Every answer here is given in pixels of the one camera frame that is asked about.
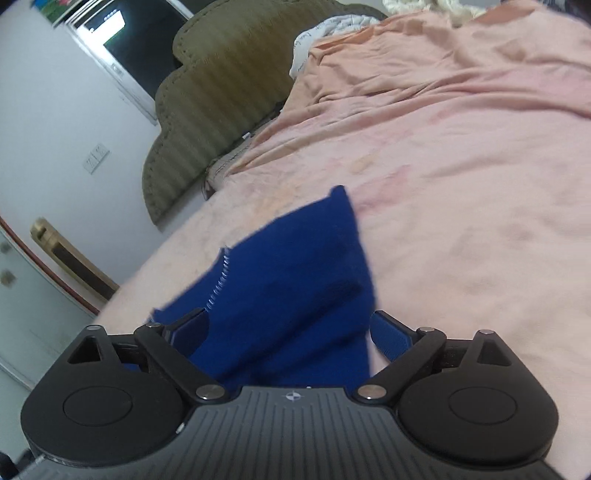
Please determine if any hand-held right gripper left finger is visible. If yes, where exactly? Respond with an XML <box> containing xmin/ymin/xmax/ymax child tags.
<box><xmin>67</xmin><ymin>307</ymin><xmax>228</xmax><ymax>404</ymax></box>

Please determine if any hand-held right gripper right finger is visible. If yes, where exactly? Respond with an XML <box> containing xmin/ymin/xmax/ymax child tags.
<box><xmin>355</xmin><ymin>310</ymin><xmax>518</xmax><ymax>408</ymax></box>

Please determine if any blue knit garment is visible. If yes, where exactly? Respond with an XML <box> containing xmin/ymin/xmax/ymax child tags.
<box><xmin>148</xmin><ymin>185</ymin><xmax>377</xmax><ymax>393</ymax></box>

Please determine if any brass framed panel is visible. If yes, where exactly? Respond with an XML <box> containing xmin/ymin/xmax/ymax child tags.
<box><xmin>30</xmin><ymin>218</ymin><xmax>120</xmax><ymax>302</ymax></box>

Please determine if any grey pillow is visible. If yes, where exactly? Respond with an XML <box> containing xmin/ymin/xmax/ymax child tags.
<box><xmin>203</xmin><ymin>131</ymin><xmax>259</xmax><ymax>201</ymax></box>

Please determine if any pink bed blanket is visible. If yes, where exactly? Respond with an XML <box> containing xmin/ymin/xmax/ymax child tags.
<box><xmin>95</xmin><ymin>0</ymin><xmax>591</xmax><ymax>480</ymax></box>

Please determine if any olive striped headboard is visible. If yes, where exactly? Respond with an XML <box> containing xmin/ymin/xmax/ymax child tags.
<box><xmin>141</xmin><ymin>0</ymin><xmax>389</xmax><ymax>232</ymax></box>

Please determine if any dark window behind headboard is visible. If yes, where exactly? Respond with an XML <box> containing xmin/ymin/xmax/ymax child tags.
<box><xmin>65</xmin><ymin>0</ymin><xmax>195</xmax><ymax>125</ymax></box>

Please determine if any white printed pillow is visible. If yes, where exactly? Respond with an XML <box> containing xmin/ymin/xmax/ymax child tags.
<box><xmin>288</xmin><ymin>14</ymin><xmax>384</xmax><ymax>79</ymax></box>

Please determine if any cream crumpled cloth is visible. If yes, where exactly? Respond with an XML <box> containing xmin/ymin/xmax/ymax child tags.
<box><xmin>383</xmin><ymin>0</ymin><xmax>490</xmax><ymax>28</ymax></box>

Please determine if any white double wall switch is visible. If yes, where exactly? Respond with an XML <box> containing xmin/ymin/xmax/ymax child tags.
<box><xmin>82</xmin><ymin>143</ymin><xmax>112</xmax><ymax>175</ymax></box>

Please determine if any green wall picture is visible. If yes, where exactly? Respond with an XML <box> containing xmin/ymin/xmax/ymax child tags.
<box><xmin>33</xmin><ymin>0</ymin><xmax>88</xmax><ymax>25</ymax></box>

